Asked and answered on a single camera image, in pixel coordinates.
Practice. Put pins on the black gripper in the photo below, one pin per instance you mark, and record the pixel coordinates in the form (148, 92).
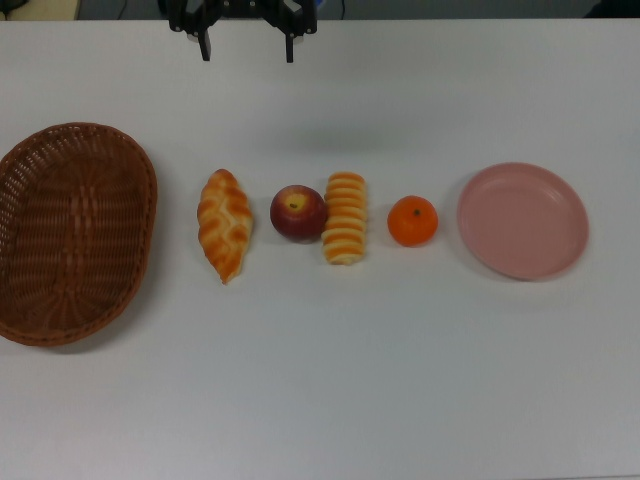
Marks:
(244, 7)

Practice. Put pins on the toy orange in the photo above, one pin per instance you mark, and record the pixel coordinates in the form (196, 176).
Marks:
(412, 222)

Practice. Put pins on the striped spiral toy bread roll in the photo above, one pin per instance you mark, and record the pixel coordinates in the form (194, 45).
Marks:
(345, 220)

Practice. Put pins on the brown woven basket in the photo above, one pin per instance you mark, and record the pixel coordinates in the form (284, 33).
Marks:
(75, 280)

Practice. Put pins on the braided toy bread loaf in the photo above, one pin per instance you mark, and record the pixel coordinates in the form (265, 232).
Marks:
(225, 225)

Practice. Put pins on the red toy apple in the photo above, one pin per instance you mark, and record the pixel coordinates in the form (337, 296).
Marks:
(297, 215)

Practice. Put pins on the pink plate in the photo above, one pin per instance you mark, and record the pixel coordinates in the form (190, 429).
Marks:
(522, 220)

